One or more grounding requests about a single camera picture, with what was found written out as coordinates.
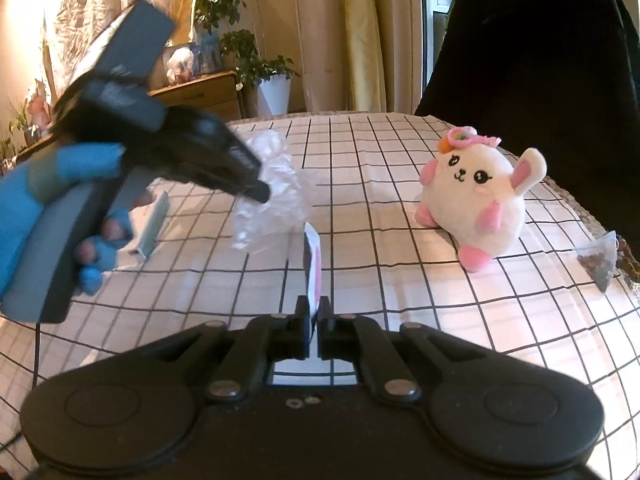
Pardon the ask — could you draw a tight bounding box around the clear crinkled plastic bag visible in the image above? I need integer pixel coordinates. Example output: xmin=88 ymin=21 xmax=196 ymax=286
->
xmin=231 ymin=129 xmax=319 ymax=252

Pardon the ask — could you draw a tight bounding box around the white pink packet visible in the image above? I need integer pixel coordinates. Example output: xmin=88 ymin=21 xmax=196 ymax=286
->
xmin=303 ymin=222 xmax=322 ymax=356

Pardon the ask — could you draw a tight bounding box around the triangular tea bag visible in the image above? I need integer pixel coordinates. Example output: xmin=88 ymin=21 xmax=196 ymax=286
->
xmin=575 ymin=231 xmax=618 ymax=292

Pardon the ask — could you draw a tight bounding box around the blue gloved left hand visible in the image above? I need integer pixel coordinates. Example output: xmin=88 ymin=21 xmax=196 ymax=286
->
xmin=1 ymin=143 xmax=134 ymax=295

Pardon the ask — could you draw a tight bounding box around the pale plush on cabinet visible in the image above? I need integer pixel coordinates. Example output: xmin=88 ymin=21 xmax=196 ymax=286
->
xmin=166 ymin=47 xmax=194 ymax=84

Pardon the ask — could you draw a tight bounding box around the wooden sideboard cabinet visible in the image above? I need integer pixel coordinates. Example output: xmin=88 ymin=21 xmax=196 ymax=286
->
xmin=14 ymin=69 xmax=246 ymax=162

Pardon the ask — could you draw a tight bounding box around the white teal small box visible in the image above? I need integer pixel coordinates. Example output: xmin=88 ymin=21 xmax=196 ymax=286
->
xmin=117 ymin=192 xmax=169 ymax=269

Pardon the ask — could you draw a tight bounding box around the blue box on cabinet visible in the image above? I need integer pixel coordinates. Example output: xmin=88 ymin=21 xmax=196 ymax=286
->
xmin=196 ymin=30 xmax=222 ymax=75

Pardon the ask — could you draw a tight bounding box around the white pot green plant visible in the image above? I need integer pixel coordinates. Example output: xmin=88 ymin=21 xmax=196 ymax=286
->
xmin=220 ymin=29 xmax=298 ymax=118

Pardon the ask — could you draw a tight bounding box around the white lace hanging cloth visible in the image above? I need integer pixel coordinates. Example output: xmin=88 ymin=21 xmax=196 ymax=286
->
xmin=42 ymin=0 xmax=194 ymax=98

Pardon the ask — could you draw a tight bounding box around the white pink plush toy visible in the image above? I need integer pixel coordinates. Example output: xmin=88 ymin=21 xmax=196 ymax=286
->
xmin=416 ymin=127 xmax=547 ymax=272

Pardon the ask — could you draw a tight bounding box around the beige gold curtain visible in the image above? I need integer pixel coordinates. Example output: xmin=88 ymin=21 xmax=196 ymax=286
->
xmin=293 ymin=0 xmax=428 ymax=114

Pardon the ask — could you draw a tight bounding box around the white grid tablecloth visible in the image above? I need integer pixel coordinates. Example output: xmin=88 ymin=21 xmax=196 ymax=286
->
xmin=1 ymin=114 xmax=639 ymax=479

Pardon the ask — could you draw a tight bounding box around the person in black clothing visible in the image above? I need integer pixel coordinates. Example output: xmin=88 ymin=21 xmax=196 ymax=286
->
xmin=416 ymin=0 xmax=639 ymax=249

